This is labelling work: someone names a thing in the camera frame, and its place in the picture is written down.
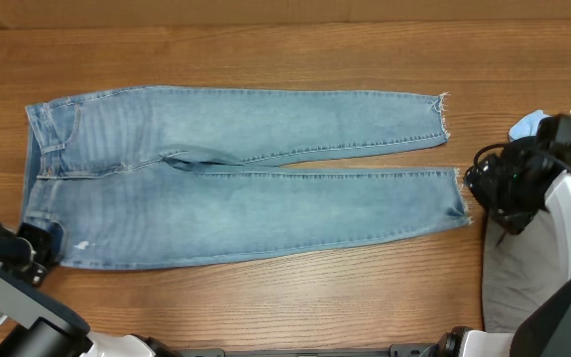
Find light blue denim jeans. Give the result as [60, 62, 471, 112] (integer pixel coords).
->
[23, 86, 470, 271]

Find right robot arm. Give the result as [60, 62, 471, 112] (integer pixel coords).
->
[390, 111, 571, 357]

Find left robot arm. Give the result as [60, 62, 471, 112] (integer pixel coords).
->
[0, 219, 180, 357]

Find grey garment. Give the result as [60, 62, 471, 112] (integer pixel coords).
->
[482, 211, 567, 333]

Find light blue garment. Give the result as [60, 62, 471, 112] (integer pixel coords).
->
[509, 110, 571, 142]

